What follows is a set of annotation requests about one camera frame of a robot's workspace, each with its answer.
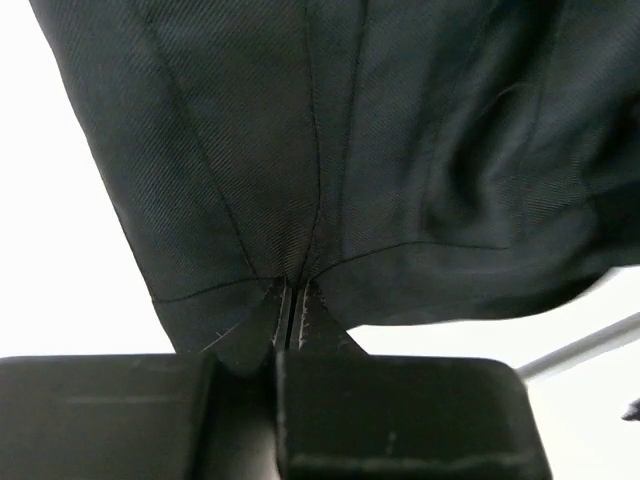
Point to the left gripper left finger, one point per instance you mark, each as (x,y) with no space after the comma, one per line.
(207,415)

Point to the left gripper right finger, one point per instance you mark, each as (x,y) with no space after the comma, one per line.
(343,413)

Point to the aluminium front rail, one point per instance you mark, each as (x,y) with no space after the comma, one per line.
(603,341)

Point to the black pleated skirt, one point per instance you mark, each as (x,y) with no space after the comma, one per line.
(417,161)

